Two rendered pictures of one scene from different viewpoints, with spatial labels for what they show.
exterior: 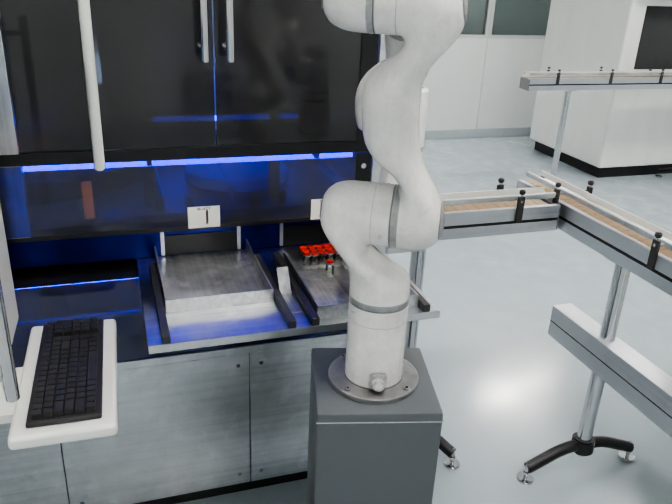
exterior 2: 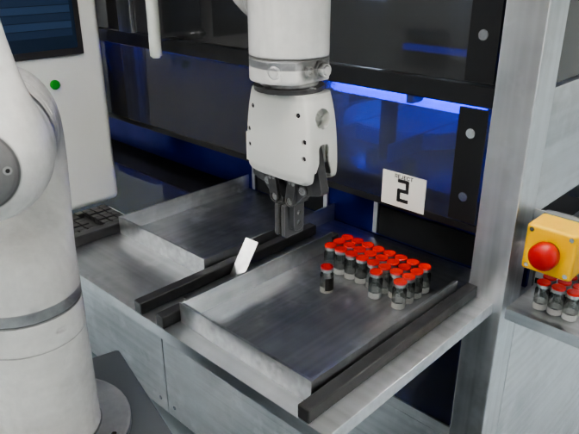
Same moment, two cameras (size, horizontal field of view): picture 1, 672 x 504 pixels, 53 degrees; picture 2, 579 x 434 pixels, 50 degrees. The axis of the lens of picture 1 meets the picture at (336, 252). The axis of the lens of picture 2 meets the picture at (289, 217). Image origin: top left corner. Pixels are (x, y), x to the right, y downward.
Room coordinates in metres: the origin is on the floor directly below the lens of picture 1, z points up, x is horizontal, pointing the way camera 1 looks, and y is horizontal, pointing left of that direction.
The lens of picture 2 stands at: (1.20, -0.73, 1.39)
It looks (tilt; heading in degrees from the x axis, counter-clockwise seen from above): 23 degrees down; 63
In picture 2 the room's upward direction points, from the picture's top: straight up
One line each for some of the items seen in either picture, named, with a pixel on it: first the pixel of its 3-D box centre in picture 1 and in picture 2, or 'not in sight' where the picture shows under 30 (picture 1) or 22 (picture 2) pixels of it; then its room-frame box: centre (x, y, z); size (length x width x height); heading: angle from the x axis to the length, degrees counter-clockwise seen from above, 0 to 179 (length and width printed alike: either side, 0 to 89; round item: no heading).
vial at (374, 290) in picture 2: not in sight; (375, 283); (1.71, -0.04, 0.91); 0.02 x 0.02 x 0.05
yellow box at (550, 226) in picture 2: not in sight; (557, 244); (1.92, -0.19, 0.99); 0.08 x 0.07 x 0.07; 19
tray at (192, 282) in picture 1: (210, 272); (229, 218); (1.61, 0.33, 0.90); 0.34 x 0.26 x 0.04; 19
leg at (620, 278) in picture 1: (601, 361); not in sight; (1.98, -0.92, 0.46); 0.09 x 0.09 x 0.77; 19
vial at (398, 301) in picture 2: not in sight; (399, 294); (1.73, -0.08, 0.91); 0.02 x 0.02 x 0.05
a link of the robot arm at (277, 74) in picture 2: not in sight; (290, 69); (1.50, -0.15, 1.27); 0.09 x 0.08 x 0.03; 109
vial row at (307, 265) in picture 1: (334, 258); (367, 271); (1.72, 0.00, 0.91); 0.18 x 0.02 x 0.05; 109
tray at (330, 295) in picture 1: (346, 277); (322, 300); (1.62, -0.03, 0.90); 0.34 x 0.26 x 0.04; 19
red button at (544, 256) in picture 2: not in sight; (544, 255); (1.87, -0.21, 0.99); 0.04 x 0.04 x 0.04; 19
